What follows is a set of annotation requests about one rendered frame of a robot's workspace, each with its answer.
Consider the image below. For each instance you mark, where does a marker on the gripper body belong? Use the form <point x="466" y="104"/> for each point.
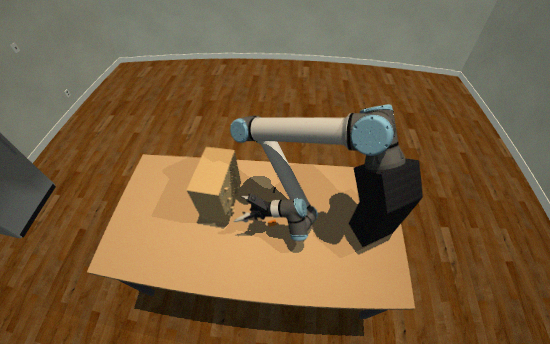
<point x="261" y="214"/>

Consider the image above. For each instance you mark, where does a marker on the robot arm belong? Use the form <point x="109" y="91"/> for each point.
<point x="371" y="135"/>

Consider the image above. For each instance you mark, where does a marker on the tan chest of drawers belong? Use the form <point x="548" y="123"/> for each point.
<point x="206" y="183"/>

